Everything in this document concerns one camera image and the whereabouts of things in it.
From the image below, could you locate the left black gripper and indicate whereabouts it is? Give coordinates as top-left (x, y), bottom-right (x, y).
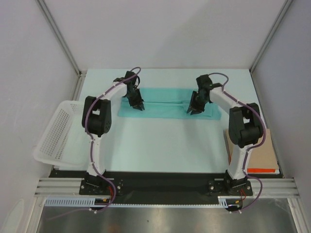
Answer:
top-left (125, 88), bottom-right (144, 111)

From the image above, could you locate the teal green t shirt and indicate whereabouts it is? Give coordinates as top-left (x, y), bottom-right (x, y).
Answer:
top-left (118, 88), bottom-right (222, 120)

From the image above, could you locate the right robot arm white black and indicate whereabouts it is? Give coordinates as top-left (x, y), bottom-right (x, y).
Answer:
top-left (187, 74), bottom-right (266, 196)

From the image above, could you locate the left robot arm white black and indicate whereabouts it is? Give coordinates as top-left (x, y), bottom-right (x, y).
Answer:
top-left (82, 67), bottom-right (145, 197)

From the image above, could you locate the white plastic laundry basket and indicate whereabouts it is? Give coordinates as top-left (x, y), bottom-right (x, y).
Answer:
top-left (34, 100), bottom-right (90, 169)

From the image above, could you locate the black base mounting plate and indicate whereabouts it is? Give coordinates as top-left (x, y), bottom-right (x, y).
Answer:
top-left (50, 169), bottom-right (284, 206)

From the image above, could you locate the folded beige t shirt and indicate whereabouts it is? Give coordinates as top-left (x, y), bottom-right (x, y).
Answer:
top-left (223, 128), bottom-right (279, 170)

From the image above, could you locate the left aluminium corner post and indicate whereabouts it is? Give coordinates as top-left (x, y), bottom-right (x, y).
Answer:
top-left (35, 0), bottom-right (86, 100)

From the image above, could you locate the aluminium corner post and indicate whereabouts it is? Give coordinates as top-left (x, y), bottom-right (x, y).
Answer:
top-left (249, 0), bottom-right (294, 74)
top-left (35, 0), bottom-right (86, 100)

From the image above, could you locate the white slotted cable duct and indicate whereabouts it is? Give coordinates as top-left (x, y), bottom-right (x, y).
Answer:
top-left (45, 197), bottom-right (241, 208)

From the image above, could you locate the right aluminium corner post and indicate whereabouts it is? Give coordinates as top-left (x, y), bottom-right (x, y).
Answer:
top-left (249, 0), bottom-right (294, 74)

